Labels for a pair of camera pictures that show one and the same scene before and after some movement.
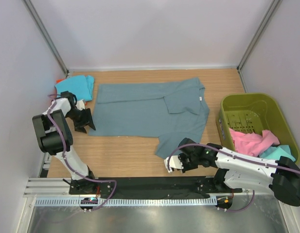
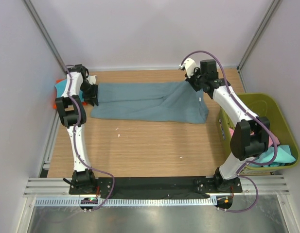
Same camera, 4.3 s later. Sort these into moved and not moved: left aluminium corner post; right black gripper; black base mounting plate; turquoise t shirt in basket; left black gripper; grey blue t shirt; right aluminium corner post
Moved: right black gripper; left black gripper; grey blue t shirt
Not moved: black base mounting plate; left aluminium corner post; right aluminium corner post; turquoise t shirt in basket
